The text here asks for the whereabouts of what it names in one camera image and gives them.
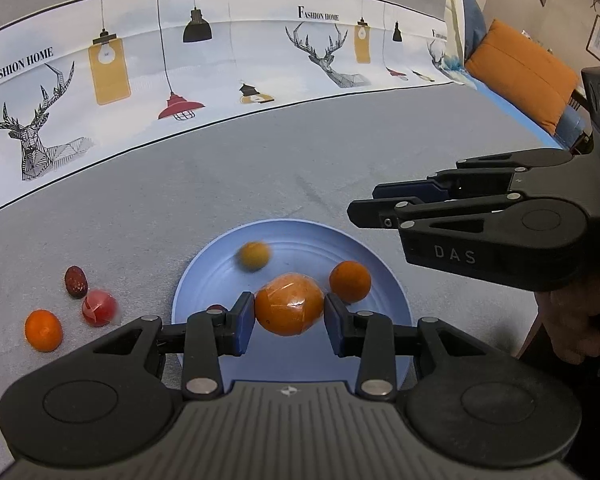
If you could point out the plastic-wrapped orange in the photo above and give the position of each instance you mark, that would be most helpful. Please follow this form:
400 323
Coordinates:
287 305

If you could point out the blue pillow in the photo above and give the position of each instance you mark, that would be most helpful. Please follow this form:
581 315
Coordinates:
472 20

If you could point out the small tangerine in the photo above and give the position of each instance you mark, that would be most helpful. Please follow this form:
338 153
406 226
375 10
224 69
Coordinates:
350 282
43 331

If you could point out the light blue bed sheet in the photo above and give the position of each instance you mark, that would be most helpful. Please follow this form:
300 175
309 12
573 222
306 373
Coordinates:
505 105

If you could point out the person's right hand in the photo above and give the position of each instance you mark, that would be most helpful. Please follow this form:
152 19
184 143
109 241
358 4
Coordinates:
565 330

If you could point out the light blue round plate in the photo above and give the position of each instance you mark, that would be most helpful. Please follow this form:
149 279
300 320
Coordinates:
300 245

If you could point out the orange pillow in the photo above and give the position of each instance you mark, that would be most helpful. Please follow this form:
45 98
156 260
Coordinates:
520 67

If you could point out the dark red jujube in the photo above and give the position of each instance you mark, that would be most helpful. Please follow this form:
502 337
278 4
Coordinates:
75 281
216 307

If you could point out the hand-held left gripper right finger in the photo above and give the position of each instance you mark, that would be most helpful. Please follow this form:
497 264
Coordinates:
332 325

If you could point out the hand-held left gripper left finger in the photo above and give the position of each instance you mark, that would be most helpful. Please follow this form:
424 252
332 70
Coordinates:
245 322

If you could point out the red plastic-wrapped fruit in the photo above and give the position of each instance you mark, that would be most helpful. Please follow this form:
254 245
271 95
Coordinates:
100 307

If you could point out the small yellow round fruit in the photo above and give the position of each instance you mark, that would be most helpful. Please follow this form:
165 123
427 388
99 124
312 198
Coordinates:
253 256

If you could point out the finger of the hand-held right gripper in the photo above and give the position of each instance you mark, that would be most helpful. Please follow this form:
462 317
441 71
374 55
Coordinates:
405 190
375 210

